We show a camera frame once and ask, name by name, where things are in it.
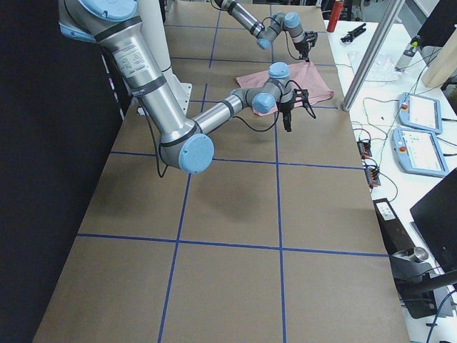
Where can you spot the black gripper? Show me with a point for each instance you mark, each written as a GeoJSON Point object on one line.
{"type": "Point", "coordinates": [302, 45]}
{"type": "Point", "coordinates": [286, 107]}

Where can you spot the pink t-shirt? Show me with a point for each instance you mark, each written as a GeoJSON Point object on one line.
{"type": "Point", "coordinates": [305, 74]}

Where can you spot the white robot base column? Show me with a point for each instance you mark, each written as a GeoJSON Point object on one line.
{"type": "Point", "coordinates": [154, 35]}

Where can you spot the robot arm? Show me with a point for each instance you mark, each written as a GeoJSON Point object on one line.
{"type": "Point", "coordinates": [132, 32]}
{"type": "Point", "coordinates": [289, 23]}

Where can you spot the black folded tripod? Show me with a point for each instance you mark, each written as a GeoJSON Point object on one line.
{"type": "Point", "coordinates": [353, 34]}

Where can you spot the red bottle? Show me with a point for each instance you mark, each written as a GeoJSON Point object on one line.
{"type": "Point", "coordinates": [335, 15]}

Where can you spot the clear plastic bag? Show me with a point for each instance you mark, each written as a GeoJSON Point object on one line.
{"type": "Point", "coordinates": [382, 69]}

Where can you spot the orange terminal block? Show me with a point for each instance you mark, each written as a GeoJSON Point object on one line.
{"type": "Point", "coordinates": [372, 176]}
{"type": "Point", "coordinates": [364, 148]}

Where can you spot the upper teach pendant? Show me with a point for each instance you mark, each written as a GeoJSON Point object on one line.
{"type": "Point", "coordinates": [420, 112]}

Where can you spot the teach pendant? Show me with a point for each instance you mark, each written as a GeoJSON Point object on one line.
{"type": "Point", "coordinates": [417, 152]}
{"type": "Point", "coordinates": [420, 112]}

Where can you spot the lower teach pendant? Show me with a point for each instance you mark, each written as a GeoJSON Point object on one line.
{"type": "Point", "coordinates": [417, 152]}

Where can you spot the brown paper table cover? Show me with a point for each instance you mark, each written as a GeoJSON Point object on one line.
{"type": "Point", "coordinates": [277, 241]}

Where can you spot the black box with label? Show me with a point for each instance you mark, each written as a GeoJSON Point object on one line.
{"type": "Point", "coordinates": [395, 237]}

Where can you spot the black monitor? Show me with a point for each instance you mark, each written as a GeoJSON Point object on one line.
{"type": "Point", "coordinates": [435, 218]}

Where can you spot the aluminium frame post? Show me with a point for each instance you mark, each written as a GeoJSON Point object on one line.
{"type": "Point", "coordinates": [374, 46]}

